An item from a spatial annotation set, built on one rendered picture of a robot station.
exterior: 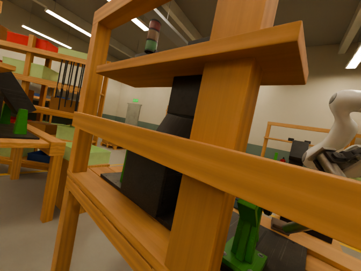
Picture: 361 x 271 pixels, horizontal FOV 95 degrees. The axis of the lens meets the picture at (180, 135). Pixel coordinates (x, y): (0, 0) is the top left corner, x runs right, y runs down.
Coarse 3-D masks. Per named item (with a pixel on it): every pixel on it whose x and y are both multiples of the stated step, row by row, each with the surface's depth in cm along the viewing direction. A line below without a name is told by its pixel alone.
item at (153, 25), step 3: (150, 21) 71; (153, 21) 70; (156, 21) 71; (159, 21) 71; (150, 24) 70; (153, 24) 70; (156, 24) 70; (159, 24) 71; (150, 27) 70; (153, 27) 70; (156, 27) 71; (159, 27) 72; (156, 30) 71; (159, 30) 72; (159, 33) 73
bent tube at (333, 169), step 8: (320, 152) 44; (312, 160) 46; (320, 160) 44; (328, 160) 42; (328, 168) 42; (336, 168) 40; (344, 176) 39; (288, 224) 51; (296, 224) 48; (288, 232) 51; (296, 232) 49
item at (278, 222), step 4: (272, 220) 85; (276, 220) 86; (280, 220) 87; (272, 224) 82; (276, 224) 81; (280, 224) 82; (272, 228) 82; (276, 228) 81; (280, 228) 80; (280, 232) 80; (284, 232) 79
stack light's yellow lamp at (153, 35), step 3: (150, 30) 70; (153, 30) 70; (150, 33) 70; (153, 33) 70; (156, 33) 71; (147, 36) 71; (150, 36) 70; (153, 36) 70; (156, 36) 71; (147, 39) 71; (150, 39) 70; (153, 39) 71; (156, 39) 72; (156, 42) 72
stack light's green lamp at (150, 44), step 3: (147, 42) 71; (150, 42) 70; (153, 42) 71; (147, 45) 71; (150, 45) 71; (153, 45) 71; (156, 45) 72; (147, 48) 71; (150, 48) 71; (153, 48) 71; (156, 48) 73; (147, 51) 72; (150, 51) 71; (153, 51) 72
